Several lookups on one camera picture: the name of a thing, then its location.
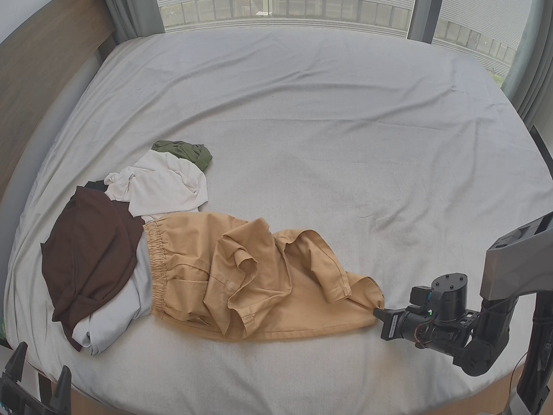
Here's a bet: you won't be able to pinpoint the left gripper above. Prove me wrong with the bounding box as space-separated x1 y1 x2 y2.
0 342 73 415

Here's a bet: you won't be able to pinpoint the grey-green curtain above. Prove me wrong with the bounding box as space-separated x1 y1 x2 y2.
93 0 167 66
501 0 553 129

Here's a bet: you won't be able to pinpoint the cream garment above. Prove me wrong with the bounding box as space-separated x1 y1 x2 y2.
104 150 209 224

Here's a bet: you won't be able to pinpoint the dark brown garment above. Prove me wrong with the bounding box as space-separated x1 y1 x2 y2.
40 185 145 352

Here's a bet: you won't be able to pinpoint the pale grey garment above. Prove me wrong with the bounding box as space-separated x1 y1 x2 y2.
71 236 153 357

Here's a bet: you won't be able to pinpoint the bed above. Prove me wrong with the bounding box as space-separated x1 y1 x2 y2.
0 0 553 415

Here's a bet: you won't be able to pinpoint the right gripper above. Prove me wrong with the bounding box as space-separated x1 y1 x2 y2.
380 307 435 346

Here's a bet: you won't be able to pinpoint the tan shorts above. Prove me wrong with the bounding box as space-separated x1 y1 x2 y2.
142 212 386 341

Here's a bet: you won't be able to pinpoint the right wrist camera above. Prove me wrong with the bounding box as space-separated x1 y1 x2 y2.
410 286 434 309

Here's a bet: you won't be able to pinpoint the olive green garment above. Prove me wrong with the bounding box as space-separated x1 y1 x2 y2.
151 140 213 174

